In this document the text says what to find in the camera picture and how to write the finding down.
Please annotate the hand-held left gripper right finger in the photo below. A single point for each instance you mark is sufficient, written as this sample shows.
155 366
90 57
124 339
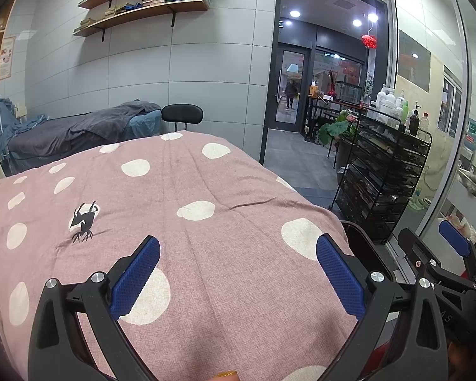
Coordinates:
339 274

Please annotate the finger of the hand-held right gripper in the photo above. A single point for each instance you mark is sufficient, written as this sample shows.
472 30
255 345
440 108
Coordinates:
416 248
454 238

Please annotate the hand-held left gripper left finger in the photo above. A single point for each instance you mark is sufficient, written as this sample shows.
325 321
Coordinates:
137 274

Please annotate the person's right hand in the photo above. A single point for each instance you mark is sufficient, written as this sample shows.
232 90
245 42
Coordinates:
457 363

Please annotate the person's left hand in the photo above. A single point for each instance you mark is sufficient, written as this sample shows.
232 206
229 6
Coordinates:
226 374

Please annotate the pink polka-dot blanket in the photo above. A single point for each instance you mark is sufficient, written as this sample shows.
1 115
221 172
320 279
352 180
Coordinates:
222 238

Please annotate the blue water jug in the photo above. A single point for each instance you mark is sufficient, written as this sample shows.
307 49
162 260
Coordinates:
474 139

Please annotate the red curved object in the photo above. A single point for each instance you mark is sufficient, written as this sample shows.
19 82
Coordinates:
384 365

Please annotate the clear red-capped bottle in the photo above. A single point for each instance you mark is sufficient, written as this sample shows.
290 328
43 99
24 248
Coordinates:
425 127

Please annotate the dark pump bottle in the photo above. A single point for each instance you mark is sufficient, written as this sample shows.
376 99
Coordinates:
414 123

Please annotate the green bottle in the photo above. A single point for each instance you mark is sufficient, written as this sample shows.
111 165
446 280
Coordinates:
405 111

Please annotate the small white pump bottle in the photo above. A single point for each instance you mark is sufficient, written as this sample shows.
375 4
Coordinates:
399 105

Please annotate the green potted plant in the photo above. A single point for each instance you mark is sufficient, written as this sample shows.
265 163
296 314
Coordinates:
333 129

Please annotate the large white pump bottle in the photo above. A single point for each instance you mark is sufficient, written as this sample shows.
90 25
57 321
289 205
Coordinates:
385 103

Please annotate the dark grey blanket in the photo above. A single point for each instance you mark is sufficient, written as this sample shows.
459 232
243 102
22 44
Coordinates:
71 131

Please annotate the black chair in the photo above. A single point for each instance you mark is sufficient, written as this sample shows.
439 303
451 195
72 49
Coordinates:
182 113

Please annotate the black side table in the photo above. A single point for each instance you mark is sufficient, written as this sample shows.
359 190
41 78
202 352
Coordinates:
321 105

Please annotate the glass tank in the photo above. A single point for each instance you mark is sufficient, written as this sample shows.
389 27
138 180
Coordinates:
349 92

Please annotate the red vase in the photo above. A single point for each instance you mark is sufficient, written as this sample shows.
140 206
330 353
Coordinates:
332 89

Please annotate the glass double door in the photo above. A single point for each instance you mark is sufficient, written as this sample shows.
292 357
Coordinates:
305 87

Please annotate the blue cloth pile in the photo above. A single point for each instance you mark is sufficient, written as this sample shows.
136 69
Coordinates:
8 127

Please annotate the pale lampshade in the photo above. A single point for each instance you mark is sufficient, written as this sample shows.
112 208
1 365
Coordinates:
292 68

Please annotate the red hanging lantern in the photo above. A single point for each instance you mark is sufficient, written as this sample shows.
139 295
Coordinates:
369 41

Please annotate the black door frame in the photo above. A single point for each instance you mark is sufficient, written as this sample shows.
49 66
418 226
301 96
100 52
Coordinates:
271 67

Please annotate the wall poster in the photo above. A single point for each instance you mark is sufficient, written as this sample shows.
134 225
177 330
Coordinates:
7 57

